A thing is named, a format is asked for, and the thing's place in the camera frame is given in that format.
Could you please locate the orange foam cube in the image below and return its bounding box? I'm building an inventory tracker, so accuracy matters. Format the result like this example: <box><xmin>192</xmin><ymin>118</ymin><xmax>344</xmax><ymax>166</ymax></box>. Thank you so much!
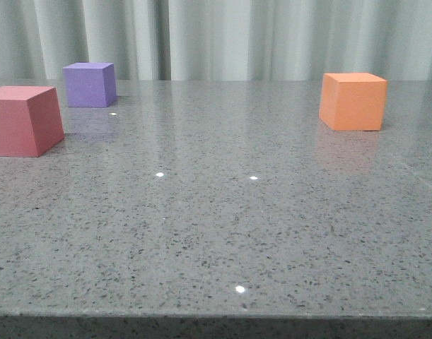
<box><xmin>319</xmin><ymin>73</ymin><xmax>388</xmax><ymax>131</ymax></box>

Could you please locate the purple foam cube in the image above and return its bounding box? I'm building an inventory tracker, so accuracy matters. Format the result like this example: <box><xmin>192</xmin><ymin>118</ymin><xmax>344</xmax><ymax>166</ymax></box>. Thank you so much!
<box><xmin>63</xmin><ymin>62</ymin><xmax>117</xmax><ymax>107</ymax></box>

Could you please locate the red foam cube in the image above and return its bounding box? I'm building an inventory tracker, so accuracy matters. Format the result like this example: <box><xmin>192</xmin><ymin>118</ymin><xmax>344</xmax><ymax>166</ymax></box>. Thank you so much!
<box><xmin>0</xmin><ymin>85</ymin><xmax>64</xmax><ymax>157</ymax></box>

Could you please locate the pale green curtain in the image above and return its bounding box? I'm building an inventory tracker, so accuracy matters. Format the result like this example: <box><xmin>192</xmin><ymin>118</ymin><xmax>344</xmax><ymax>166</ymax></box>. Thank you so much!
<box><xmin>0</xmin><ymin>1</ymin><xmax>432</xmax><ymax>81</ymax></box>

